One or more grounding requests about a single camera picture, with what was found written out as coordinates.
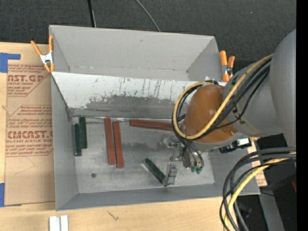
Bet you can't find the black cylinder on white bracket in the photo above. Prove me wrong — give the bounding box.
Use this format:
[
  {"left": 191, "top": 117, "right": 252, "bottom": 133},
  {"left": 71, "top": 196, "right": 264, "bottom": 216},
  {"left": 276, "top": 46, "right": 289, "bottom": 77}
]
[{"left": 218, "top": 138, "right": 252, "bottom": 154}]

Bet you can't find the brown cardboard board red print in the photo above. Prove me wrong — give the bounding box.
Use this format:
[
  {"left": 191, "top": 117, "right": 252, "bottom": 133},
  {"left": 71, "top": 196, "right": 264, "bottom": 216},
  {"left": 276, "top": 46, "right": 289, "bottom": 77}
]
[{"left": 0, "top": 41, "right": 56, "bottom": 207}]

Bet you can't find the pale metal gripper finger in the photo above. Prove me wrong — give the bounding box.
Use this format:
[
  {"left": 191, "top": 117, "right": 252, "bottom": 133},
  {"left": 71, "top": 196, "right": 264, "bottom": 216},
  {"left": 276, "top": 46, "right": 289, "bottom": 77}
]
[
  {"left": 164, "top": 162, "right": 179, "bottom": 187},
  {"left": 159, "top": 135, "right": 180, "bottom": 149}
]

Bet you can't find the red-brown flat block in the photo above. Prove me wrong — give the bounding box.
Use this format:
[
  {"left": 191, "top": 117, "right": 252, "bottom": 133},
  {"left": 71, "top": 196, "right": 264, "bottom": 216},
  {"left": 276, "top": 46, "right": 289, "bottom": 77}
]
[
  {"left": 129, "top": 119, "right": 174, "bottom": 132},
  {"left": 103, "top": 117, "right": 116, "bottom": 166},
  {"left": 112, "top": 121, "right": 125, "bottom": 169}
]

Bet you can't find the grey metal bin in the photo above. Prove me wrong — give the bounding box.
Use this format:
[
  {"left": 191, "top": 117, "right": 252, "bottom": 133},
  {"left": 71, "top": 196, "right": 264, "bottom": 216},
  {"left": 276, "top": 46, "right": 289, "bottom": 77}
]
[{"left": 49, "top": 25, "right": 261, "bottom": 211}]

